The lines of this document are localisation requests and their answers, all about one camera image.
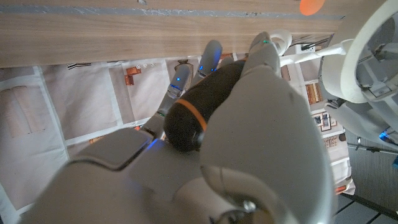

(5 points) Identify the orange black screwdriver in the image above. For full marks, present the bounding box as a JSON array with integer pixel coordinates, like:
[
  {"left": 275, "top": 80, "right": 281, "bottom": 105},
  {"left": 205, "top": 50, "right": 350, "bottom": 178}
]
[{"left": 163, "top": 59, "right": 246, "bottom": 152}]

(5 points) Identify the cream masking tape roll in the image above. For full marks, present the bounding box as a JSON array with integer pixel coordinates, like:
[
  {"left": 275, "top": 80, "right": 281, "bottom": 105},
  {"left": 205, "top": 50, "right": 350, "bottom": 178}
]
[{"left": 269, "top": 0, "right": 398, "bottom": 105}]

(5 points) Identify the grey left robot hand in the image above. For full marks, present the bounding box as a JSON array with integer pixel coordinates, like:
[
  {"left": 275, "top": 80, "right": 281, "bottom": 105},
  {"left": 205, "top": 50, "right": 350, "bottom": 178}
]
[{"left": 323, "top": 15, "right": 398, "bottom": 147}]

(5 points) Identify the black backdrop stand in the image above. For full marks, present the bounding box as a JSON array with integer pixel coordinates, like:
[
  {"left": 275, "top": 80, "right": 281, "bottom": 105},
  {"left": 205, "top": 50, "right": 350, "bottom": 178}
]
[{"left": 335, "top": 136, "right": 398, "bottom": 218}]

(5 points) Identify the white power strip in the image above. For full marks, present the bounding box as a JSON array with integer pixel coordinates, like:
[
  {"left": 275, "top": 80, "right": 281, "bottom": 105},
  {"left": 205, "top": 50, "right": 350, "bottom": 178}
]
[{"left": 294, "top": 43, "right": 317, "bottom": 54}]

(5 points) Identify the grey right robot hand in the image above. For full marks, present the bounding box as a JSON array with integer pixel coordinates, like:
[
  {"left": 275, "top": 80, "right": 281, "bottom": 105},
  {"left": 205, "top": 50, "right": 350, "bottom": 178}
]
[{"left": 18, "top": 30, "right": 338, "bottom": 224}]

